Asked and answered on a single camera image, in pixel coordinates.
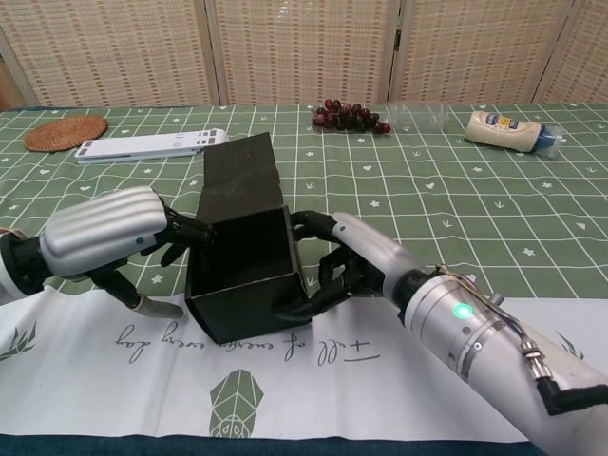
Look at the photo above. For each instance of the green checked deer tablecloth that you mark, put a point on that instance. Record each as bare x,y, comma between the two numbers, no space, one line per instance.
475,214

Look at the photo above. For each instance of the woven bamboo screen panel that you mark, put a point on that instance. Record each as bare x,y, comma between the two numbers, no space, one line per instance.
475,47
309,47
589,57
119,47

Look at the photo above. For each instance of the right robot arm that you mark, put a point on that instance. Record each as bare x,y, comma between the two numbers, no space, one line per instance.
475,332

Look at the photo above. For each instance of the mayonnaise squeeze bottle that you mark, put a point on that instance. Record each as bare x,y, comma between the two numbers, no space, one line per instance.
499,130

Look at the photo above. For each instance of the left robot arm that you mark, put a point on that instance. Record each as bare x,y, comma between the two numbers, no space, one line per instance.
19,266

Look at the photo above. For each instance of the white folding laptop stand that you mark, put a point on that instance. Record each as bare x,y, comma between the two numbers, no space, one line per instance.
142,145

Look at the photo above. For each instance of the bunch of red grapes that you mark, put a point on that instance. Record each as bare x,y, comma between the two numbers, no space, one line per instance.
347,119

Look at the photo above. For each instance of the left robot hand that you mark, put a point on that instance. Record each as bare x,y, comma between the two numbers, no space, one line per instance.
100,228

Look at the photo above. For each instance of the round woven rattan coaster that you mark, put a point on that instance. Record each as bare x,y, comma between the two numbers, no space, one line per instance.
66,133

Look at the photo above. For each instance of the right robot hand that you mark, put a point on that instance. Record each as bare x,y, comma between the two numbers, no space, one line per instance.
375,252

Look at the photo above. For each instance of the black cardboard box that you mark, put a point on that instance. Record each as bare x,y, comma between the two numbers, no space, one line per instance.
237,266

